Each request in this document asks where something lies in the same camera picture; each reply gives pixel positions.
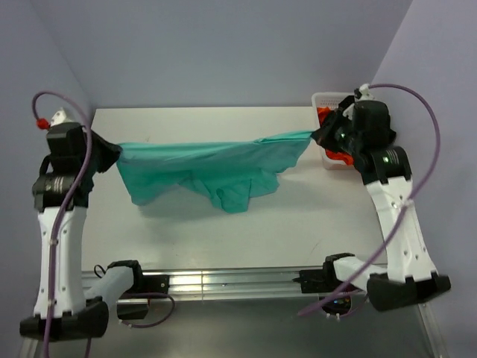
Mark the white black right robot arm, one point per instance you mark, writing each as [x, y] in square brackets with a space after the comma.
[410, 277]

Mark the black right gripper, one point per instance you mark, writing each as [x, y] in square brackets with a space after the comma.
[334, 148]

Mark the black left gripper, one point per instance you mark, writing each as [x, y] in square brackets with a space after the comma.
[112, 151]

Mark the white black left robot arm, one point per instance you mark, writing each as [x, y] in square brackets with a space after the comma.
[64, 310]

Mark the black t shirt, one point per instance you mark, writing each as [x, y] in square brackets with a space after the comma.
[373, 127]

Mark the teal t shirt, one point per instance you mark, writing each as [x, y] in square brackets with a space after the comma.
[228, 174]

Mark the aluminium table frame rail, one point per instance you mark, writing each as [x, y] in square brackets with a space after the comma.
[251, 312]

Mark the orange t shirt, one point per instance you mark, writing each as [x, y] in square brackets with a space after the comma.
[343, 159]

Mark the white perforated plastic basket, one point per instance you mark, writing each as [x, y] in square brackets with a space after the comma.
[324, 103]

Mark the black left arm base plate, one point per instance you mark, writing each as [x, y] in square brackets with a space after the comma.
[148, 286]

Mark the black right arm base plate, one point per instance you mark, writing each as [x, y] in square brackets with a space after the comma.
[313, 281]

